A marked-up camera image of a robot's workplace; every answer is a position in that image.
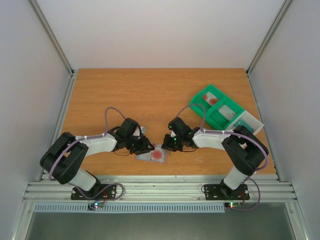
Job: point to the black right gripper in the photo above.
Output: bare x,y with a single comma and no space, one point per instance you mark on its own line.
172,144

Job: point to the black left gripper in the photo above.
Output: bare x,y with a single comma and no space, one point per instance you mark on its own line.
143,147

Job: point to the white red circle card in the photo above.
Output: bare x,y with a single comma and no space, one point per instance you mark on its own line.
158,154

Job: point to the pink leather card holder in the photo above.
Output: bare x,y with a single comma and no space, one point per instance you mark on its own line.
146,157

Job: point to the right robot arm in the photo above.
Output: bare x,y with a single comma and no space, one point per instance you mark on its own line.
244,149

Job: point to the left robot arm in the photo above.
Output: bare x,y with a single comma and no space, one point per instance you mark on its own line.
64,158

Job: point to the red circle card stack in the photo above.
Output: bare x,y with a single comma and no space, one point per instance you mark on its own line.
210,98

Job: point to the teal card stack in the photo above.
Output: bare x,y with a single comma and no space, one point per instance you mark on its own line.
241,122

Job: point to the large green bin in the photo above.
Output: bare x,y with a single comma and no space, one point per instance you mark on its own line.
206,103

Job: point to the small green bin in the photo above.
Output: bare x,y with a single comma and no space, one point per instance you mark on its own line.
215,119

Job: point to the white bin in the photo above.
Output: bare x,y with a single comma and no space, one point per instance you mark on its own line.
247,120

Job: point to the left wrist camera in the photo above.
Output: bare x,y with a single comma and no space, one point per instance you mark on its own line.
140,130

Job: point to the aluminium front rail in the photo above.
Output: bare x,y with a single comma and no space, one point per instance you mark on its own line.
165,188

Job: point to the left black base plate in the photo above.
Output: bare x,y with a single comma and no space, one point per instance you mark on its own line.
98,192

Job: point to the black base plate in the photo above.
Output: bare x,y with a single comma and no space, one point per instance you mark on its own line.
98,192
220,192

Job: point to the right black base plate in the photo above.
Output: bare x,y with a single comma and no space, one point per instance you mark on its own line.
220,192

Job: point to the grey slotted cable duct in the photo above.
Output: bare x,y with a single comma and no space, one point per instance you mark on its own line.
130,208

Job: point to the aluminium frame post left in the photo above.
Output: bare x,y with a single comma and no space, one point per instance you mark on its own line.
48,30

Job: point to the aluminium frame post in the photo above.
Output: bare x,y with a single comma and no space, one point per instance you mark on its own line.
48,30
269,35

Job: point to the aluminium frame post right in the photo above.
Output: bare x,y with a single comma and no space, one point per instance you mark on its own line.
269,35

